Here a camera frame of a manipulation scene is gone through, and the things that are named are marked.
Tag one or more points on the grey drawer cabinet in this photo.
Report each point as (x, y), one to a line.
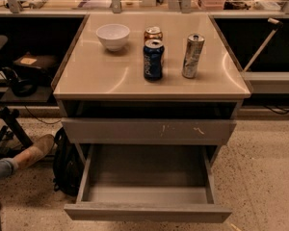
(98, 83)

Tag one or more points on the open grey bottom drawer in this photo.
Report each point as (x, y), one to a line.
(147, 183)

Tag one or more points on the blue Pepsi can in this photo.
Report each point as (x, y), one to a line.
(153, 59)

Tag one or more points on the orange soda can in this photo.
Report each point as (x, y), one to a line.
(153, 32)

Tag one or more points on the white ceramic bowl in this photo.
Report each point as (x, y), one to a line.
(113, 36)

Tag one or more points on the tall silver can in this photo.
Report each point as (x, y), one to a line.
(194, 47)

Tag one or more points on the black backpack on floor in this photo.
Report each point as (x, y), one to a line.
(67, 165)

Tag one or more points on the dark box with label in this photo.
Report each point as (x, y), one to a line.
(36, 61)

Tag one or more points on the tan shoe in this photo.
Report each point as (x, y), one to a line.
(35, 152)

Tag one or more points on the black headphones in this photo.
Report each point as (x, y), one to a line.
(20, 87)

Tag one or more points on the black chair base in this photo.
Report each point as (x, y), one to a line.
(11, 129)

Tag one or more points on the white stick with tip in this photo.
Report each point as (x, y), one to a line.
(276, 25)

